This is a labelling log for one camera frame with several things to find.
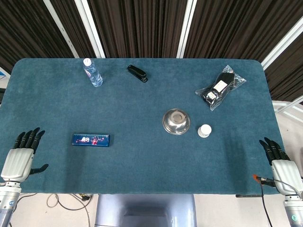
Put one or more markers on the blue-grey robot torso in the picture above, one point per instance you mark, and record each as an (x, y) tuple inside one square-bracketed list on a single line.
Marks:
[(145, 210)]

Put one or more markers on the dark brown curtain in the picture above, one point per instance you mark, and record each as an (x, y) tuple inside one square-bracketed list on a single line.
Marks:
[(142, 23)]

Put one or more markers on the white narrow pillar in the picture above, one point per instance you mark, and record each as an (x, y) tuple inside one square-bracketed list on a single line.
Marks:
[(61, 28)]

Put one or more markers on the white wide pillar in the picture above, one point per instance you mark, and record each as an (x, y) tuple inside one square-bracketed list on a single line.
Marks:
[(91, 28)]

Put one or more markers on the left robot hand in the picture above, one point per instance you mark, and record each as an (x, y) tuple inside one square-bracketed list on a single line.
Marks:
[(17, 165)]

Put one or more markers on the teal table cloth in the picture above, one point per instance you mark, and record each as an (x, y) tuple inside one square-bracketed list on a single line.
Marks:
[(142, 160)]

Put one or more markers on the clear plastic water bottle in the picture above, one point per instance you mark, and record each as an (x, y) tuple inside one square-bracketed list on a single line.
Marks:
[(93, 73)]

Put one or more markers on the plastic bag of black socks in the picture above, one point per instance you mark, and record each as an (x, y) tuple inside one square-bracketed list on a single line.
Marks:
[(219, 88)]

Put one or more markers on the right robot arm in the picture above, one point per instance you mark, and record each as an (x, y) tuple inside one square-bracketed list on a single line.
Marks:
[(293, 212)]

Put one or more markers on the white metal frame rails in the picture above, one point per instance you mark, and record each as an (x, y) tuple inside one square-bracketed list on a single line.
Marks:
[(280, 103)]

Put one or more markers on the white slanted frame beam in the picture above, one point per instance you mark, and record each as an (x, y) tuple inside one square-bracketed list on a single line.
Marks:
[(281, 43)]

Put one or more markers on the white and blue board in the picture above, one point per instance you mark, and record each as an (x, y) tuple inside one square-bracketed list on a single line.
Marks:
[(2, 75)]

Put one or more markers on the white pillar with grey edge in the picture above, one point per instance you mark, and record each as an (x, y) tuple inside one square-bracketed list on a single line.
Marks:
[(187, 28)]

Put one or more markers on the black stapler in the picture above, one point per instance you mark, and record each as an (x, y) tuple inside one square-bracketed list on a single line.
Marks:
[(137, 72)]

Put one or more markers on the upturned stainless steel bowl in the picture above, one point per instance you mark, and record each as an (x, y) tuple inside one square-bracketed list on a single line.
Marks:
[(176, 123)]

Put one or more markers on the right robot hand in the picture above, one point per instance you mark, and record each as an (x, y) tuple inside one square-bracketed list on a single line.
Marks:
[(285, 172)]

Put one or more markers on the small white jar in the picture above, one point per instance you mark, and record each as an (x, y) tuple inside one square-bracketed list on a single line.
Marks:
[(204, 130)]

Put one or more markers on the blue glasses case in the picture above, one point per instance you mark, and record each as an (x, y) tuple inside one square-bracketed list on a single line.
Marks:
[(91, 140)]

